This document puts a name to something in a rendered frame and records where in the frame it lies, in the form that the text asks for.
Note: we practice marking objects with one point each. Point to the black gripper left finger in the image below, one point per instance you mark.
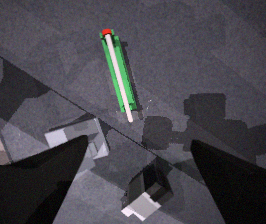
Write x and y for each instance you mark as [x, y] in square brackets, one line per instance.
[33, 189]

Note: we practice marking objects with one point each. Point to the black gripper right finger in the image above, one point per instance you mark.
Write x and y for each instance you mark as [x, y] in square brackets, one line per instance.
[238, 187]

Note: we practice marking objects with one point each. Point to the grey pin with red cap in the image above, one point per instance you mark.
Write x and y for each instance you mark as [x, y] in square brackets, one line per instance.
[107, 33]

